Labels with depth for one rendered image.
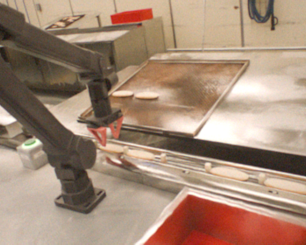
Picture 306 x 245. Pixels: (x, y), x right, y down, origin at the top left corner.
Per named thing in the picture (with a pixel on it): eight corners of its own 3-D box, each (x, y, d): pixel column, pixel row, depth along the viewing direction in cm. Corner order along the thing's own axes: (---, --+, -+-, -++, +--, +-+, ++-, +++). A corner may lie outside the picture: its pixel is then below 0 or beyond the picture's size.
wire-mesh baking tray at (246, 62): (78, 119, 123) (77, 116, 122) (148, 62, 154) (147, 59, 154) (193, 137, 94) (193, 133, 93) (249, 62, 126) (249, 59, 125)
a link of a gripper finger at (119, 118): (98, 143, 103) (91, 116, 99) (113, 133, 108) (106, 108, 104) (114, 146, 99) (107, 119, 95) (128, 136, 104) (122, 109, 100)
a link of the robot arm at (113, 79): (73, 62, 91) (99, 59, 88) (91, 52, 101) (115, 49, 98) (83, 100, 96) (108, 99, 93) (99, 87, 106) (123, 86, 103)
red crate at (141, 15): (111, 24, 452) (109, 15, 447) (125, 20, 479) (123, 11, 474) (140, 21, 426) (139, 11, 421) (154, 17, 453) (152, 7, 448)
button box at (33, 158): (24, 175, 110) (14, 147, 105) (42, 163, 115) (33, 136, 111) (38, 180, 105) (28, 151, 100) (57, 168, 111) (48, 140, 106)
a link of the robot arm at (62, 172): (59, 184, 82) (76, 185, 80) (47, 150, 78) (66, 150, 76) (76, 165, 89) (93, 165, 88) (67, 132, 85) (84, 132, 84)
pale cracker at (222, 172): (207, 174, 82) (207, 171, 81) (213, 167, 84) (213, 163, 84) (245, 182, 76) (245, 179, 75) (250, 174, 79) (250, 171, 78)
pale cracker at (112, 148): (97, 149, 104) (95, 146, 104) (104, 144, 107) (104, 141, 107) (120, 154, 99) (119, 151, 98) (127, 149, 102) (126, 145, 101)
